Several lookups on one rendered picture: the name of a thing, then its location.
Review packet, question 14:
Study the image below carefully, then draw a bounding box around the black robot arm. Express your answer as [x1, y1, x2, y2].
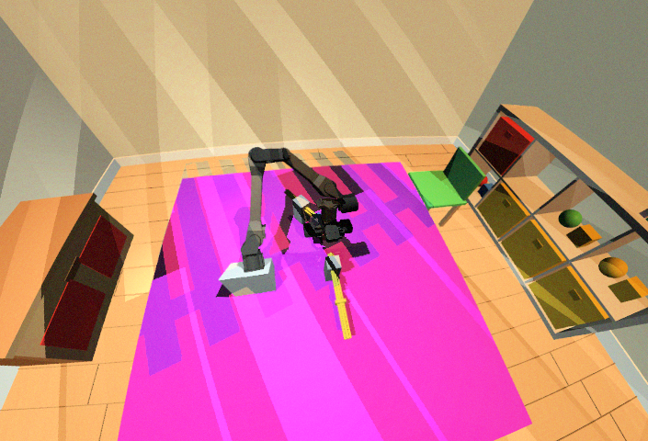
[240, 147, 359, 273]

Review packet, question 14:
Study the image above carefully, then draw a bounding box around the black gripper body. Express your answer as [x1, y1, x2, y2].
[303, 214, 353, 238]

